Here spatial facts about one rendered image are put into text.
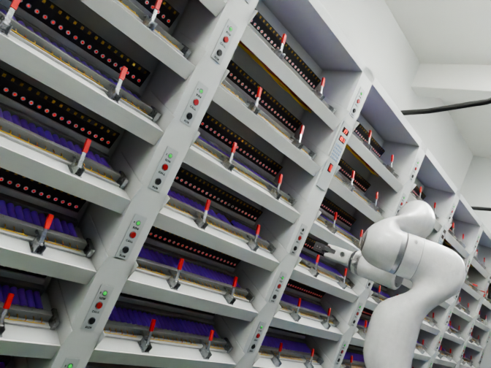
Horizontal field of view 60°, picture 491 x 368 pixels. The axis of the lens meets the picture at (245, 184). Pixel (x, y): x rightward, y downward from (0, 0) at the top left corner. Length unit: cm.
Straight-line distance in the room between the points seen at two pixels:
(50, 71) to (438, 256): 92
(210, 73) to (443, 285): 79
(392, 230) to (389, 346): 25
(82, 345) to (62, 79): 67
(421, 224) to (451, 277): 15
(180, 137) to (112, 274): 41
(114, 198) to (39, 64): 36
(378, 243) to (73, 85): 76
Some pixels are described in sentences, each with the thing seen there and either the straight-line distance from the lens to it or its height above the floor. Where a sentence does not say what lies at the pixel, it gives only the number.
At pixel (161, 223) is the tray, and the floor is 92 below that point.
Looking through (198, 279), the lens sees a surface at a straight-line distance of 147.
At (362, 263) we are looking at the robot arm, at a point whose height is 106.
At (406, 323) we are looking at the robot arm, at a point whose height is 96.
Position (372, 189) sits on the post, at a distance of 236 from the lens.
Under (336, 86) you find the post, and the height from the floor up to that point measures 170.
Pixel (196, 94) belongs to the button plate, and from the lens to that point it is 121.
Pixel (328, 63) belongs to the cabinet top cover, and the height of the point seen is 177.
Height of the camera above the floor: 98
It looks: 7 degrees up
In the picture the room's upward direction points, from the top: 24 degrees clockwise
